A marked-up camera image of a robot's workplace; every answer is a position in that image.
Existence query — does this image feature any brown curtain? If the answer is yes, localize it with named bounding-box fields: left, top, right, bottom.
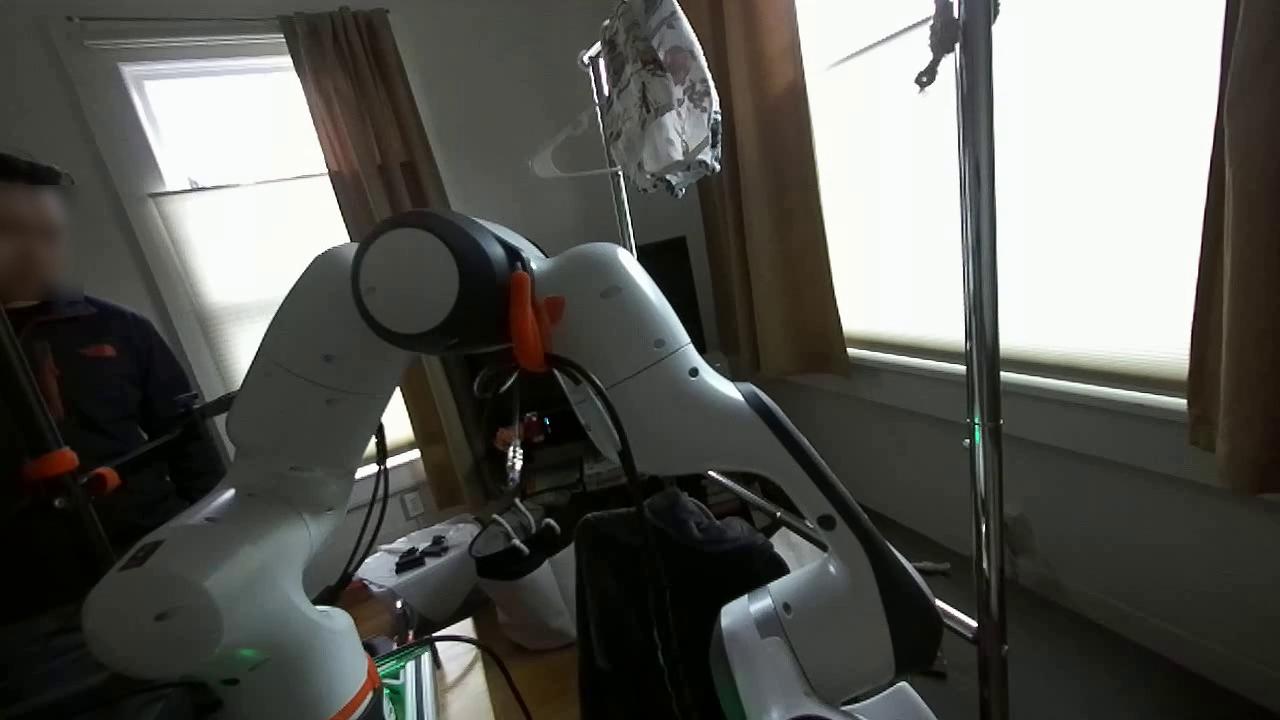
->
left=281, top=6, right=470, bottom=510
left=1184, top=0, right=1280, bottom=497
left=676, top=0, right=852, bottom=385

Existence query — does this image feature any black draped cloth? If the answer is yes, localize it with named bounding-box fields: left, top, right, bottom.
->
left=573, top=477, right=791, bottom=720

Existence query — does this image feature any floral print garment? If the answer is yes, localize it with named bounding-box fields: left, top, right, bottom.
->
left=612, top=0, right=727, bottom=200

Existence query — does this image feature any black game controller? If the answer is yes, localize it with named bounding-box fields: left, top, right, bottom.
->
left=390, top=531, right=453, bottom=575

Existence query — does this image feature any bright bare window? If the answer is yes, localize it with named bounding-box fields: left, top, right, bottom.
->
left=117, top=50, right=414, bottom=463

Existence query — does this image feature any black boom with orange clamps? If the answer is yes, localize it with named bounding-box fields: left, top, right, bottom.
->
left=0, top=303, right=245, bottom=565

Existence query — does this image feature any white window sill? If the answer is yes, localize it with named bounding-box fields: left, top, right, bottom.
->
left=774, top=345, right=1280, bottom=504

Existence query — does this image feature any chrome garment rack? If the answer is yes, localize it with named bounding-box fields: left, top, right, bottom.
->
left=574, top=0, right=1015, bottom=720

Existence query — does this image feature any white window blind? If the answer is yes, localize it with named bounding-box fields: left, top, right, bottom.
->
left=794, top=0, right=1233, bottom=391

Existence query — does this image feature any person in dark jacket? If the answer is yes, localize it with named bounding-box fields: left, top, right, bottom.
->
left=0, top=175, right=223, bottom=633

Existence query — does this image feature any white plastic hanger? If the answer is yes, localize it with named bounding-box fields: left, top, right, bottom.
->
left=527, top=104, right=632, bottom=182

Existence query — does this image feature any green block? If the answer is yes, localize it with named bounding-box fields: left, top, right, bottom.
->
left=376, top=644, right=445, bottom=720

